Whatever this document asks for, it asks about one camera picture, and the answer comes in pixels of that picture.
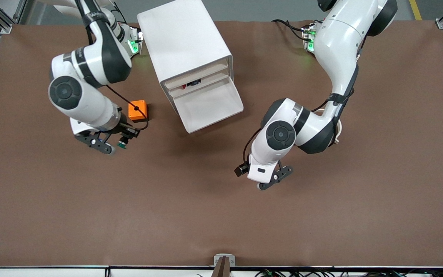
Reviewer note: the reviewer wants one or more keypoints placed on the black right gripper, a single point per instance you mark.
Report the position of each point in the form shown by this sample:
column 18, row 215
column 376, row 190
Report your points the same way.
column 124, row 128

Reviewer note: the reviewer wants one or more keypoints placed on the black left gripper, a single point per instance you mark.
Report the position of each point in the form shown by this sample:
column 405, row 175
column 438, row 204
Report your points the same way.
column 240, row 169

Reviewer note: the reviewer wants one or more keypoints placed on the green mushroom push button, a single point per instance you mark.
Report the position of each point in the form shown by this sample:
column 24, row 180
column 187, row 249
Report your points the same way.
column 122, row 146

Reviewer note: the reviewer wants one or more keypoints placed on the white plastic drawer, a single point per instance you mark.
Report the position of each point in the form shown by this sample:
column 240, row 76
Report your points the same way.
column 210, row 107
column 217, row 67
column 217, row 78

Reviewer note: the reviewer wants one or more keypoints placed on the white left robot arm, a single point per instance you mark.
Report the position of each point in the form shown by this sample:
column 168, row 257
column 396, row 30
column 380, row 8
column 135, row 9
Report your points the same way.
column 337, row 46

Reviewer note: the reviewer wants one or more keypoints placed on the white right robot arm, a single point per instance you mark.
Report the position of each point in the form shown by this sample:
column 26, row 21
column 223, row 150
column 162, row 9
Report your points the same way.
column 90, row 61

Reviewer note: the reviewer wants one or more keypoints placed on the white drawer cabinet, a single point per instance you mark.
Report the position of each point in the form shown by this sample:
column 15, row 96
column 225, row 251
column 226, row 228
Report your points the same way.
column 183, row 34

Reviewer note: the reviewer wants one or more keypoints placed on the small red black component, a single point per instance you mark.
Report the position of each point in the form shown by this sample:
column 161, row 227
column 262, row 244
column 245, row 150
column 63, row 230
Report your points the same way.
column 194, row 83

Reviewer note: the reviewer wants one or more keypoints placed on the white curved plastic arc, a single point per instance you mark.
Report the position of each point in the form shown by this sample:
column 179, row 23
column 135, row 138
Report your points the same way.
column 340, row 130

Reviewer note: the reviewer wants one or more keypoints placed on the orange button enclosure box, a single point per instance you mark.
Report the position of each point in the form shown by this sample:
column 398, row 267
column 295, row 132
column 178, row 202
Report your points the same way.
column 139, row 113

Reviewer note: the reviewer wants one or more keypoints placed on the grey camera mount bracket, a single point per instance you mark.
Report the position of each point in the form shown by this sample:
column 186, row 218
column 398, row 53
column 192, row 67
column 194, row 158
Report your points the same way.
column 224, row 265

